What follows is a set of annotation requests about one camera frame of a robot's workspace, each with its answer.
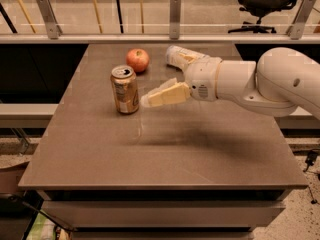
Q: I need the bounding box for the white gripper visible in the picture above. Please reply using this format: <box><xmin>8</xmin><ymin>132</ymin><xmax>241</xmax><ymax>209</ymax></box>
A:
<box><xmin>140</xmin><ymin>53</ymin><xmax>222</xmax><ymax>108</ymax></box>

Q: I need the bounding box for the orange soda can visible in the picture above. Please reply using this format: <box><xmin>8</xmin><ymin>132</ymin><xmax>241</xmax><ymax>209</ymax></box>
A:
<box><xmin>110</xmin><ymin>65</ymin><xmax>139</xmax><ymax>114</ymax></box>

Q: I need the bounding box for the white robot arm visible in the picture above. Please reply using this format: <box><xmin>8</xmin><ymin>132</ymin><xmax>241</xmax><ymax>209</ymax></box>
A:
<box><xmin>141</xmin><ymin>46</ymin><xmax>320</xmax><ymax>119</ymax></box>

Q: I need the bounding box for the clear plastic water bottle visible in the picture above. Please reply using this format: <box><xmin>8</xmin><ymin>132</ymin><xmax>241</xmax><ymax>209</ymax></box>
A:
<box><xmin>166</xmin><ymin>45</ymin><xmax>199</xmax><ymax>70</ymax></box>

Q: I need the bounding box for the red apple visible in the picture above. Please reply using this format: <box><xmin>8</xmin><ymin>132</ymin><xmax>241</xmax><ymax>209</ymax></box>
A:
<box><xmin>126</xmin><ymin>48</ymin><xmax>150</xmax><ymax>73</ymax></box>

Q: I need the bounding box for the black office chair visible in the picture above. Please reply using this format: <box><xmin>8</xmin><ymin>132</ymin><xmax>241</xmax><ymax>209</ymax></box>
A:
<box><xmin>229</xmin><ymin>0</ymin><xmax>297</xmax><ymax>34</ymax></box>

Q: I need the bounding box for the glass railing with metal posts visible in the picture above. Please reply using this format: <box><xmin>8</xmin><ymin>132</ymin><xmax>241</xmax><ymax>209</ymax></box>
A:
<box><xmin>0</xmin><ymin>0</ymin><xmax>320</xmax><ymax>45</ymax></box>

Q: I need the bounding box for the grey drawer cabinet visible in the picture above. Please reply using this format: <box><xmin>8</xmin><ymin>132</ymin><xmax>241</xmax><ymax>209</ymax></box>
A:
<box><xmin>42</xmin><ymin>199</ymin><xmax>285</xmax><ymax>240</ymax></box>

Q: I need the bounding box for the yellow pole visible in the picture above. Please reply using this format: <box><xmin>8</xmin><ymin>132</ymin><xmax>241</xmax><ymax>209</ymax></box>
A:
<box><xmin>9</xmin><ymin>0</ymin><xmax>37</xmax><ymax>34</ymax></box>

